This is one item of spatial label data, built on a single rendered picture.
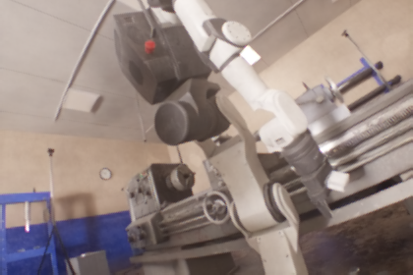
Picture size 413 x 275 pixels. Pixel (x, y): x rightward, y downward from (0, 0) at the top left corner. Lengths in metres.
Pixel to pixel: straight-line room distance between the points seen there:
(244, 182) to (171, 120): 0.30
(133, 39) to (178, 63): 0.16
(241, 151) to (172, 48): 0.38
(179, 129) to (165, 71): 0.21
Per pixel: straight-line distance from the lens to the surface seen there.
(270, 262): 0.71
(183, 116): 0.46
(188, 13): 0.56
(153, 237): 1.93
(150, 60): 0.61
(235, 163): 0.63
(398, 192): 1.03
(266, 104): 0.45
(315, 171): 0.52
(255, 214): 0.64
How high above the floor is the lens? 0.67
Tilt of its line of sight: 22 degrees up
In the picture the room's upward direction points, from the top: 21 degrees counter-clockwise
